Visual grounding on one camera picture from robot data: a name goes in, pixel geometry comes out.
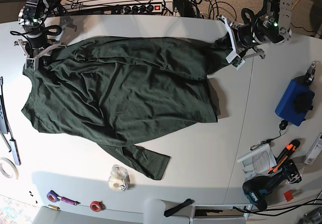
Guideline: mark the white tape roll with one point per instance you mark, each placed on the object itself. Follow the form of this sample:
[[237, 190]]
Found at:
[[8, 169]]

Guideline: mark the blue plastic box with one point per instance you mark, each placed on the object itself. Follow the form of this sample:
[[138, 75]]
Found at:
[[296, 101]]

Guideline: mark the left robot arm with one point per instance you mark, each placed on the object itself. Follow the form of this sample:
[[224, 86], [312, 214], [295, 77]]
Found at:
[[270, 25]]

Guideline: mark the orange black utility knife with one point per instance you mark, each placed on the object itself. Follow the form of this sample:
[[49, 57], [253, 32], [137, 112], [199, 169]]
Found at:
[[284, 155]]

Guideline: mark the red square sticker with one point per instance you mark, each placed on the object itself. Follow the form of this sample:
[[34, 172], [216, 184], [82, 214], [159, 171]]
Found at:
[[288, 195]]

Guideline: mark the metal clamp tool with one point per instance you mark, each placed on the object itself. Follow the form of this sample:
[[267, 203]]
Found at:
[[309, 76]]

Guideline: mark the red tape roll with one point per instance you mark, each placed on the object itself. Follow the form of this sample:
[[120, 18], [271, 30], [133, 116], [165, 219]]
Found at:
[[96, 206]]

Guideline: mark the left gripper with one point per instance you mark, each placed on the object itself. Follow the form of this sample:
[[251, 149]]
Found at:
[[240, 42]]

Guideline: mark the brass small cylinder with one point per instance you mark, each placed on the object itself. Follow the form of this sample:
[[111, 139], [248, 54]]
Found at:
[[54, 207]]

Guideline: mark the purple tape roll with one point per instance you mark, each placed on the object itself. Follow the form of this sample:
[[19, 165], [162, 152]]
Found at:
[[52, 196]]

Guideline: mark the white paper manual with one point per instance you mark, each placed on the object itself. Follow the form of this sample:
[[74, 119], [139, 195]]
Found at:
[[257, 161]]

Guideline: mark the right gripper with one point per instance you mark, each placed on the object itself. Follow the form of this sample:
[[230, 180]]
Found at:
[[37, 51]]

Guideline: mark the dark green t-shirt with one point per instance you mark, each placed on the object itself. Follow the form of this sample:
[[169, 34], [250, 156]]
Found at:
[[119, 92]]

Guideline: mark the black cordless drill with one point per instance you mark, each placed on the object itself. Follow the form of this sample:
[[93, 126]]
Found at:
[[258, 188]]

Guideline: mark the black power strip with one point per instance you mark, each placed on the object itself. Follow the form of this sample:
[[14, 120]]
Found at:
[[137, 10]]

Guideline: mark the silver carabiner clip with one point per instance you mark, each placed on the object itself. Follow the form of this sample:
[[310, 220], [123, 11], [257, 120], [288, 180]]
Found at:
[[254, 147]]

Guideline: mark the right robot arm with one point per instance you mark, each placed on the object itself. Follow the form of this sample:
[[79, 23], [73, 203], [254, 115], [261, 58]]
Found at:
[[32, 19]]

